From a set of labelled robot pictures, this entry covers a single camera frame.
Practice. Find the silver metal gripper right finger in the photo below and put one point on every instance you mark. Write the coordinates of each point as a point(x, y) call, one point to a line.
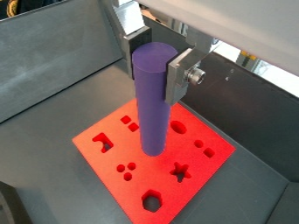
point(182, 72)

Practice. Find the dark round object bottom-left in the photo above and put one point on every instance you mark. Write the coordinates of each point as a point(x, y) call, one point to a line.
point(12, 211)

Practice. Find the red shape-sorting board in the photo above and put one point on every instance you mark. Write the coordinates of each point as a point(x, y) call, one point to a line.
point(152, 186)

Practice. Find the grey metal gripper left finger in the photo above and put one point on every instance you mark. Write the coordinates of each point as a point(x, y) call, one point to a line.
point(133, 40)

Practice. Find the purple cylinder peg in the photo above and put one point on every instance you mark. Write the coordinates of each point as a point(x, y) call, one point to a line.
point(149, 59)

